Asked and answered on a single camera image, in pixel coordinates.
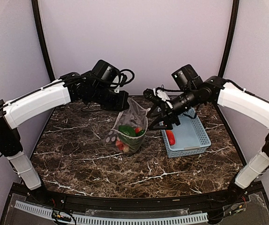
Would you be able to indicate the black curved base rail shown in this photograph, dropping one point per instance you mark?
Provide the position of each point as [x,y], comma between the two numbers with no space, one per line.
[250,209]

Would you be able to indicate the red toy chili pepper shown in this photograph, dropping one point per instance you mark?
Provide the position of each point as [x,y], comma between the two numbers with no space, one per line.
[170,137]

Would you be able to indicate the black right frame post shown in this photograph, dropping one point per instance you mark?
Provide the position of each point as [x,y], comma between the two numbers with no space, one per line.
[229,38]

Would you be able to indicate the black left frame post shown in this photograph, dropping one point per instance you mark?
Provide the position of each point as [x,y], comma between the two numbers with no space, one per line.
[41,38]

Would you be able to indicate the green toy cucumber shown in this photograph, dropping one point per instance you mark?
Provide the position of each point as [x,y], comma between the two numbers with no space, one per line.
[131,131]

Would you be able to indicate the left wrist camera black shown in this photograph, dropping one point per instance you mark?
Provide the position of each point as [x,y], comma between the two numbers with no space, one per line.
[105,71]

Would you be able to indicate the black frame post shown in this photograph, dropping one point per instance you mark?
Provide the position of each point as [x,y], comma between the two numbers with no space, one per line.
[41,38]
[229,38]

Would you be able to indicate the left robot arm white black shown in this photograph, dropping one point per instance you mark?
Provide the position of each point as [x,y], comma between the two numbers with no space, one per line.
[88,87]

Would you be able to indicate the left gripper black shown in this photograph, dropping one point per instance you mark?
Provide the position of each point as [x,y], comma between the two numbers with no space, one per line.
[123,104]

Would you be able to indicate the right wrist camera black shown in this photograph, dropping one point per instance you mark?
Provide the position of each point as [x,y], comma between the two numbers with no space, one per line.
[187,78]

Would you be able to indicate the clear dotted zip top bag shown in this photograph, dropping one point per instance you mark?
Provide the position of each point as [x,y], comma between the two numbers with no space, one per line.
[135,116]

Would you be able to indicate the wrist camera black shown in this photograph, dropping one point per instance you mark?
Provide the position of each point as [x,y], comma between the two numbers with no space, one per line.
[105,71]
[187,78]

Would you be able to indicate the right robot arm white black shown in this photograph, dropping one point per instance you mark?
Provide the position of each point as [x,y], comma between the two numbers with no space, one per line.
[223,92]

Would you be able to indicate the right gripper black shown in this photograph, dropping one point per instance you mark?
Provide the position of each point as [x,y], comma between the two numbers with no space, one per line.
[167,119]

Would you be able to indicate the white slotted cable duct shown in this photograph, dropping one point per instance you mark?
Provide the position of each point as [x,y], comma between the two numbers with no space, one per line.
[103,217]

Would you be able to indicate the red toy berry bunch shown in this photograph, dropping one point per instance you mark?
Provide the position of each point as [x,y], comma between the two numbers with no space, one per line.
[130,144]

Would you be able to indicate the light blue plastic basket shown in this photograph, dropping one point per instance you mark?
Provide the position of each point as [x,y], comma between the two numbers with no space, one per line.
[191,137]

